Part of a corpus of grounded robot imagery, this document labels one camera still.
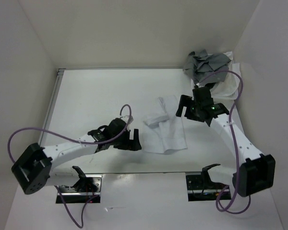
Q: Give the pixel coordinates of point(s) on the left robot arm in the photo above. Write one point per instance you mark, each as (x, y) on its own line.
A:
(38, 166)

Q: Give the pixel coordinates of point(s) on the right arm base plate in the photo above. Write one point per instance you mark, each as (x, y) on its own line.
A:
(200, 190)

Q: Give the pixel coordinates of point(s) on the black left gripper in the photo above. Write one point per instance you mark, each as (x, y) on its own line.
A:
(133, 144)

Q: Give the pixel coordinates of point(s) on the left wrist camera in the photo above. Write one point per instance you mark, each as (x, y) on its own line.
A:
(128, 119)

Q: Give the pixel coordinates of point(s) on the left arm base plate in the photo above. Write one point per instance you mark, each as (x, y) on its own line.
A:
(82, 192)

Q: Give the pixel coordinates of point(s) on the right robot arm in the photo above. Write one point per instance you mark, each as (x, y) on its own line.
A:
(256, 171)

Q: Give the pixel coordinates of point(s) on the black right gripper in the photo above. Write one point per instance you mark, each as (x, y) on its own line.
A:
(186, 101)

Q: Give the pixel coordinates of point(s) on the white skirt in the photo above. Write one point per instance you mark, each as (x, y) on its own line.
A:
(227, 90)
(163, 131)

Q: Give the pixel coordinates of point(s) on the white skirt in pile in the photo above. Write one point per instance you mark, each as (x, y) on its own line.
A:
(227, 90)

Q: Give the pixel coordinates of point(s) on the grey skirt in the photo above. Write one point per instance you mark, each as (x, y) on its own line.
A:
(207, 69)

